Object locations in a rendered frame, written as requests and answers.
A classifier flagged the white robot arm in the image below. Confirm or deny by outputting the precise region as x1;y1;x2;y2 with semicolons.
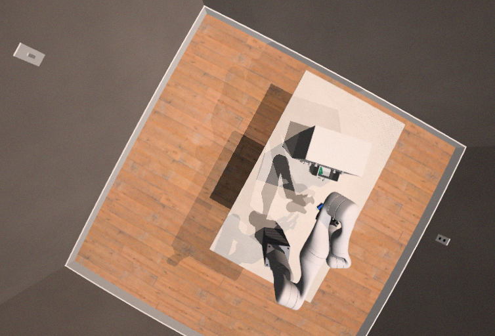
269;192;358;310

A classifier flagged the grey chest of drawers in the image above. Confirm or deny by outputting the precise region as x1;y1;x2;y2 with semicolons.
292;125;372;177

